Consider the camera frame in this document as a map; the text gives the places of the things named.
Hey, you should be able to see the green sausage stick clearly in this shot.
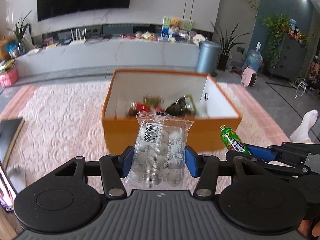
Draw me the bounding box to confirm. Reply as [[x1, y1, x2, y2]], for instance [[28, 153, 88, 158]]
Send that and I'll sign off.
[[220, 125, 251, 155]]

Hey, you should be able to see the clear quail egg packet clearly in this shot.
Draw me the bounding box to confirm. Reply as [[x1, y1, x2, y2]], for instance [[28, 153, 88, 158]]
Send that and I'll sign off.
[[125, 112, 194, 190]]

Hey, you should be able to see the red spicy strip snack bag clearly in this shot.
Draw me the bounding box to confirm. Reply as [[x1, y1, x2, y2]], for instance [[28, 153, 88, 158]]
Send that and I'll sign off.
[[127, 101, 164, 117]]

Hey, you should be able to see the dark green snack packet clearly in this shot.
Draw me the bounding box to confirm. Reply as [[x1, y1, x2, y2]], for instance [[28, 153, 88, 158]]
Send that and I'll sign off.
[[165, 94, 197, 117]]

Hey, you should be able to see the person right hand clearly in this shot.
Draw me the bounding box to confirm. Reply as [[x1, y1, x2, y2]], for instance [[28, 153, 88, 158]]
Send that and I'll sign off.
[[298, 220, 320, 237]]

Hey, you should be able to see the white socked foot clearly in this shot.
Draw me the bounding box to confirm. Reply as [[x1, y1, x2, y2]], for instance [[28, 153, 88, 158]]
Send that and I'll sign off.
[[290, 109, 318, 144]]

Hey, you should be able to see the orange cardboard box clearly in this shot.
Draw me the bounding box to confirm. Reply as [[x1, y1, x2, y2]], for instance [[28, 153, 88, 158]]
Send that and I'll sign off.
[[101, 69, 242, 154]]

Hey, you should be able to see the pink small heater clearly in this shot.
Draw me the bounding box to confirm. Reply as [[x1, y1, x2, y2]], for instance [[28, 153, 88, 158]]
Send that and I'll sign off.
[[241, 66, 257, 87]]

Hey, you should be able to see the dark grey drawer cabinet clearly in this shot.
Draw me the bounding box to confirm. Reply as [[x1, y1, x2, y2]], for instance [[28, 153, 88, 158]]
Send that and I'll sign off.
[[266, 35, 307, 81]]

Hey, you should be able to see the grey metal trash bin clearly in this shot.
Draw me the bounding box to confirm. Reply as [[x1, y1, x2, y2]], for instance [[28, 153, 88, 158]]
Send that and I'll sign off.
[[195, 41, 221, 74]]

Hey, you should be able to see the blue water jug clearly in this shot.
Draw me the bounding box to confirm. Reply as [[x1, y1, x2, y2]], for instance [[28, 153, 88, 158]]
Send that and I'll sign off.
[[244, 42, 263, 72]]

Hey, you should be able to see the potted green plant right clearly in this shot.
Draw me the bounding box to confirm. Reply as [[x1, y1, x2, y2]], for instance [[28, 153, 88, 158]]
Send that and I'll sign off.
[[210, 21, 250, 70]]

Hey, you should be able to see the potted green plant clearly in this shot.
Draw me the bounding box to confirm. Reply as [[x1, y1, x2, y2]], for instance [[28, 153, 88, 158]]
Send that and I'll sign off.
[[210, 21, 250, 70], [11, 11, 32, 55]]

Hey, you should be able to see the white tv cabinet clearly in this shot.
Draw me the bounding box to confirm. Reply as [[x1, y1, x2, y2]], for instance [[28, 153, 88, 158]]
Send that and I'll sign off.
[[16, 38, 200, 77]]

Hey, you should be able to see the hanging ivy plant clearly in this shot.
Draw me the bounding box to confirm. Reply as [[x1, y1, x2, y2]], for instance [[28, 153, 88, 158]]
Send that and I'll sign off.
[[263, 15, 309, 69]]

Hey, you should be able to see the white wifi router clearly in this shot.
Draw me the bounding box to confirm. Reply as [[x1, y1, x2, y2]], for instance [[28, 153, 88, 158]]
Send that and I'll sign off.
[[69, 28, 87, 46]]

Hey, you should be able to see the pink storage box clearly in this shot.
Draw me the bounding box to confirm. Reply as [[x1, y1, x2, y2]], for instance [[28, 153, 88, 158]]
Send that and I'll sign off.
[[0, 68, 18, 88]]

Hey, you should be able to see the teddy bear toy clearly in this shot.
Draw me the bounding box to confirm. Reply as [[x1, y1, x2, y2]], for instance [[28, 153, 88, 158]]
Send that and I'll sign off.
[[169, 18, 182, 35]]

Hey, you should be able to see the brown round vase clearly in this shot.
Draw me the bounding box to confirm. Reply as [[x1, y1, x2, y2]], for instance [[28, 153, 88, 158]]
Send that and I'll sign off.
[[0, 37, 13, 61]]

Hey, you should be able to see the potted green plant left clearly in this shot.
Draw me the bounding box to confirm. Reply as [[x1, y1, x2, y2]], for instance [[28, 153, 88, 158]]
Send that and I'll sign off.
[[11, 11, 32, 55]]

